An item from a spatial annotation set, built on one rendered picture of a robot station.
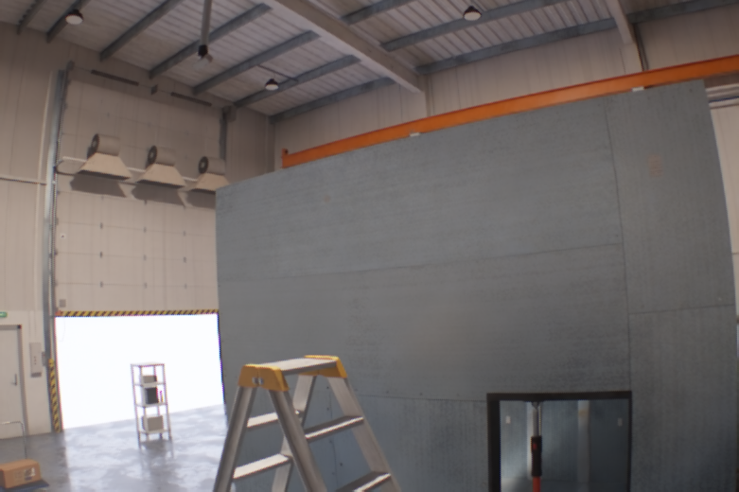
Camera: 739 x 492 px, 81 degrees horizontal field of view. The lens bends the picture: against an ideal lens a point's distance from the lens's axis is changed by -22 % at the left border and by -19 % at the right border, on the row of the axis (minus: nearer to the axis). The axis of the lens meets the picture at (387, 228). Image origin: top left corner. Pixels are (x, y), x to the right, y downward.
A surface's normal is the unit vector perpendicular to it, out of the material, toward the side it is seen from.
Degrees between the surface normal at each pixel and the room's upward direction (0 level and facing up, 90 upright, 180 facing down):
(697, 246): 90
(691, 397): 90
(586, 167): 90
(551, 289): 90
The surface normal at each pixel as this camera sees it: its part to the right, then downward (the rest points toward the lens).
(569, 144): -0.55, -0.07
